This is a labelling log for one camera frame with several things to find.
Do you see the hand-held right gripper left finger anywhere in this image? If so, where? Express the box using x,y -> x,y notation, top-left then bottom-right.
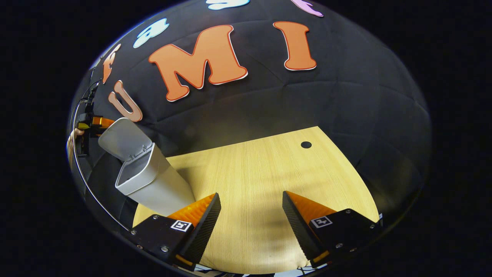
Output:
129,192 -> 222,272

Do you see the white desktop garbage bin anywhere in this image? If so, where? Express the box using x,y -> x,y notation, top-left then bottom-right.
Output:
98,117 -> 196,217

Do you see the wooden desktop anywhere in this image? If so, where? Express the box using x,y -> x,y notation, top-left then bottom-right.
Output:
132,126 -> 380,275

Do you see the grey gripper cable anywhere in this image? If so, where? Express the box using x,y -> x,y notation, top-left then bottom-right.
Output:
71,79 -> 130,231

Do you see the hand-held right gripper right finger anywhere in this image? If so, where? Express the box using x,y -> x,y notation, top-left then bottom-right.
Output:
282,191 -> 383,269

